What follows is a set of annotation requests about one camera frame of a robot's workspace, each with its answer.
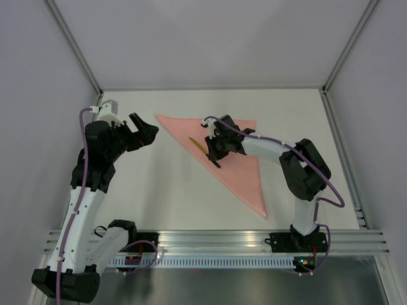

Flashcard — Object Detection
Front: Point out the aluminium right side rail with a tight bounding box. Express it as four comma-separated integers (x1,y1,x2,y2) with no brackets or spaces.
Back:
319,87,371,230

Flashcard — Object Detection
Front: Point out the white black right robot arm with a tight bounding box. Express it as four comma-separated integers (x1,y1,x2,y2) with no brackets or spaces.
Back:
201,115,331,253

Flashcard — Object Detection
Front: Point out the aluminium rail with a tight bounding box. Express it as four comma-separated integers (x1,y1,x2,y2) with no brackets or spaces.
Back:
319,87,371,230
43,230,390,257

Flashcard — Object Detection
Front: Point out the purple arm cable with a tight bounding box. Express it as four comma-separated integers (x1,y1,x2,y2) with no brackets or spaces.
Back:
202,116,345,277
55,107,159,305

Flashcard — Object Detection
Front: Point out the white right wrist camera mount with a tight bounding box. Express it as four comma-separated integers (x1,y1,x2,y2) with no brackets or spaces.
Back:
201,117,219,139

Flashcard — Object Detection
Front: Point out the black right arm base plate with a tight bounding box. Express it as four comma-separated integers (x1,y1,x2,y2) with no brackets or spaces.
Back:
264,231,328,254

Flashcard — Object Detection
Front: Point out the knife with black handle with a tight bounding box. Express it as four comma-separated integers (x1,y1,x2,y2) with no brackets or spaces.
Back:
189,137,221,168

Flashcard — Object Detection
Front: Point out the aluminium left corner post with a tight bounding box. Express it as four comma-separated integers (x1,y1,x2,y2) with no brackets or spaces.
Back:
43,0,103,97

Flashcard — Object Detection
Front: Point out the pink cloth napkin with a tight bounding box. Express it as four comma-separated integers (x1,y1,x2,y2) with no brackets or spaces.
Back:
156,114,267,219

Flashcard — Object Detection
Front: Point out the aluminium corner post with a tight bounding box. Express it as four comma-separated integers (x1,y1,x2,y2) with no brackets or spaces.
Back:
320,0,381,95
43,0,103,97

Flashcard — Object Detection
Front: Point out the aluminium front rail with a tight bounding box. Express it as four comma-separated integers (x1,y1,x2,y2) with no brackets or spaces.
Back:
43,230,390,257

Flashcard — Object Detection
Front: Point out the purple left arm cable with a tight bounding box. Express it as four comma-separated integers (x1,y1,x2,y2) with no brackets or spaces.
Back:
55,107,159,305

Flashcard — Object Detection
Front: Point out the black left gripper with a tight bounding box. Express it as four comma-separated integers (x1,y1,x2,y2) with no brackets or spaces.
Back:
106,113,158,161

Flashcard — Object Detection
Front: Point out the white slotted cable duct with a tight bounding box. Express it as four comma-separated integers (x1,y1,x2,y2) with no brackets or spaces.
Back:
107,255,296,269

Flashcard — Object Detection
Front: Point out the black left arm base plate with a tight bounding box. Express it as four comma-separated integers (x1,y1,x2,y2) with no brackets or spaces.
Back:
135,232,160,254

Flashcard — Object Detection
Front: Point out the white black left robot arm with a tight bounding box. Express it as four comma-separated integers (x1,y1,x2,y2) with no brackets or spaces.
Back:
31,113,159,304

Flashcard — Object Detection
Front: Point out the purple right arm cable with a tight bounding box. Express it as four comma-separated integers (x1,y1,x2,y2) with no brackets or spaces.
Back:
202,116,345,277

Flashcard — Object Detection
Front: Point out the aluminium right corner post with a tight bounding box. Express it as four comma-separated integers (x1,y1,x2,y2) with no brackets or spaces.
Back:
320,0,381,95

